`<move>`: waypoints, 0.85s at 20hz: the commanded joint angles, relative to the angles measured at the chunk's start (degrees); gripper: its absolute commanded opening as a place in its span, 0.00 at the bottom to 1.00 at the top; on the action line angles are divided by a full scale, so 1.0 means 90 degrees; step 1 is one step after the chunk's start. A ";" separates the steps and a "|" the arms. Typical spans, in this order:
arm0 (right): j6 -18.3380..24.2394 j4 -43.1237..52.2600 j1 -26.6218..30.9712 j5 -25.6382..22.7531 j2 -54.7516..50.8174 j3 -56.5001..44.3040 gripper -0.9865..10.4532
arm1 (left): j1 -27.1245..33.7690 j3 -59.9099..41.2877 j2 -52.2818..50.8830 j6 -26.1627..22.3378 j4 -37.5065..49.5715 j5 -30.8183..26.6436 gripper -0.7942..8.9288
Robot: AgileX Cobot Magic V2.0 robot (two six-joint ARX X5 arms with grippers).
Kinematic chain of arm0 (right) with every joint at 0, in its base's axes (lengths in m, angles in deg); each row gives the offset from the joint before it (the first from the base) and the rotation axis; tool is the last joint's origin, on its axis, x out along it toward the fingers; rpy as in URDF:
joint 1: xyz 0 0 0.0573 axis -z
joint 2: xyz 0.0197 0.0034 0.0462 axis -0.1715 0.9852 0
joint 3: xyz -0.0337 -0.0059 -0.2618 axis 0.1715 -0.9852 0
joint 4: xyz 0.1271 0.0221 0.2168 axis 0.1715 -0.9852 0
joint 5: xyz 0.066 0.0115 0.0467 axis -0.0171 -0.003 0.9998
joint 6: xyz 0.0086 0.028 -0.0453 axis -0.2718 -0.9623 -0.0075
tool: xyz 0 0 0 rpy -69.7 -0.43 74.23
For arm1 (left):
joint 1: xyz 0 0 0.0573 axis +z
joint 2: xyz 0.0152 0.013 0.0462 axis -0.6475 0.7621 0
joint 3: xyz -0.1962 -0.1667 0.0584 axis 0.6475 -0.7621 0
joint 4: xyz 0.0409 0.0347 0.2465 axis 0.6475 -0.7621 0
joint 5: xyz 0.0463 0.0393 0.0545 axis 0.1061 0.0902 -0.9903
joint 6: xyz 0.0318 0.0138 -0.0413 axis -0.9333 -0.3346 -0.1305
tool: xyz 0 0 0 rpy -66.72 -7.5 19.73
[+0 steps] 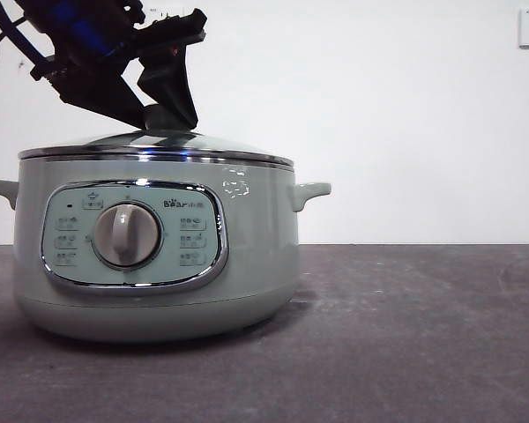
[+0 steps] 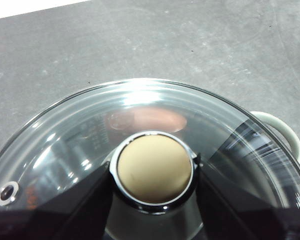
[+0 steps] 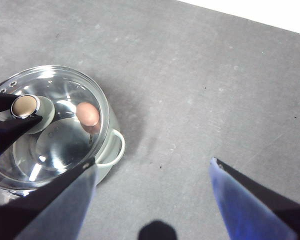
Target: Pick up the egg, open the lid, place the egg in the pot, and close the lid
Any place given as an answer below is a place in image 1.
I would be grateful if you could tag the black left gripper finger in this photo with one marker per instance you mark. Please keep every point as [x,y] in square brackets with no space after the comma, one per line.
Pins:
[101,97]
[174,83]

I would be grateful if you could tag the glass lid with green knob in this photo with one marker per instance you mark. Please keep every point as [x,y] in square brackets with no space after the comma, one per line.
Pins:
[167,140]

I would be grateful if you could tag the green electric cooking pot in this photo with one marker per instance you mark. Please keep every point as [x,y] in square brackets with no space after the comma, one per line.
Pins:
[255,247]

